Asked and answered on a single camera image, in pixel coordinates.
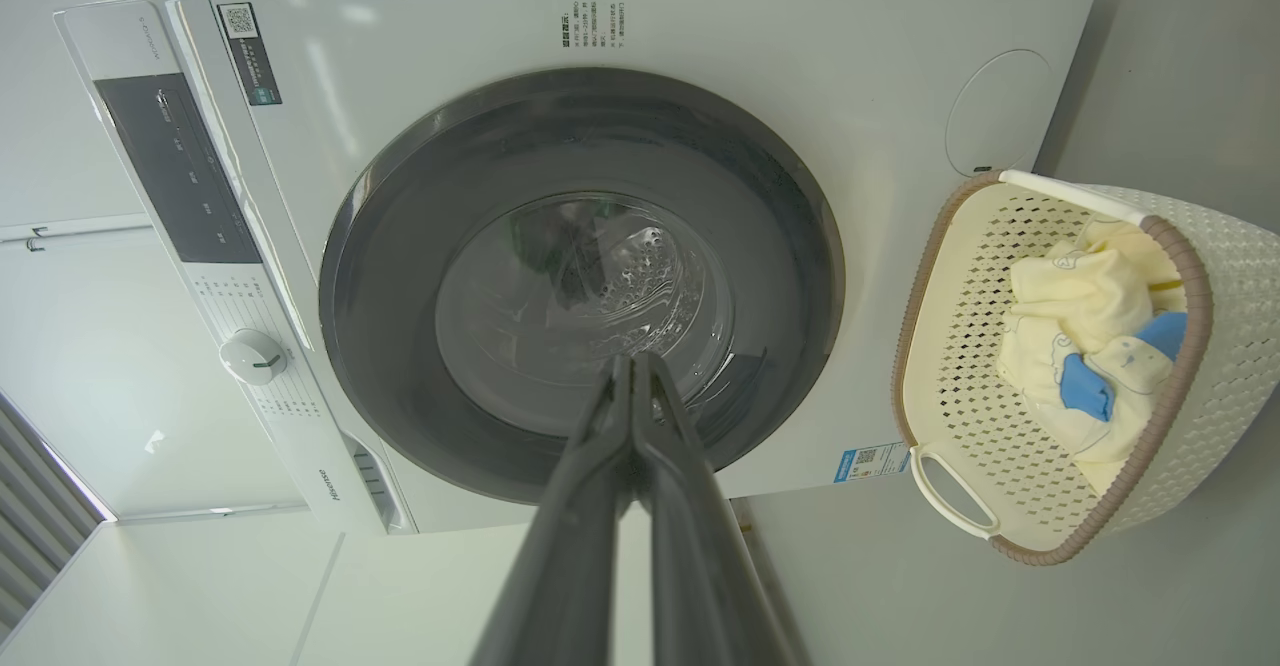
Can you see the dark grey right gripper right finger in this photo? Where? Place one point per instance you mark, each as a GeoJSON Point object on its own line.
{"type": "Point", "coordinates": [700, 566]}

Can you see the round dark glass washer door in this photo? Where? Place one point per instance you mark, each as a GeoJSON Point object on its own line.
{"type": "Point", "coordinates": [400, 346]}

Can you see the cream perforated basket brown rim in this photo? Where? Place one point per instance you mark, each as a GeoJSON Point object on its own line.
{"type": "Point", "coordinates": [960, 346]}

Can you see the blue energy label sticker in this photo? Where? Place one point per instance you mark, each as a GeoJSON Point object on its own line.
{"type": "Point", "coordinates": [870, 463]}

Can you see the black QR code sticker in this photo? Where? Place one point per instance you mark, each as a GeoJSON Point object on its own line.
{"type": "Point", "coordinates": [250, 51]}

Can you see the white front-load washing machine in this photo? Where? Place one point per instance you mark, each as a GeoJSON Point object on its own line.
{"type": "Point", "coordinates": [800, 96]}

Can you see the grey slatted panel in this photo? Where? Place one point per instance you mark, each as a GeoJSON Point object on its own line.
{"type": "Point", "coordinates": [40, 526]}

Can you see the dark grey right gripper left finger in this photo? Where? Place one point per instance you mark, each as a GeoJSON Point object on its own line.
{"type": "Point", "coordinates": [580, 546]}

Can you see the cream garment with blue cuffs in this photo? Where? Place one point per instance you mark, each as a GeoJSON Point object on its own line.
{"type": "Point", "coordinates": [1130, 376]}
{"type": "Point", "coordinates": [1070, 286]}

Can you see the white washing machine dial knob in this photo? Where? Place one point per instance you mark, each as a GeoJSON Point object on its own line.
{"type": "Point", "coordinates": [253, 357]}

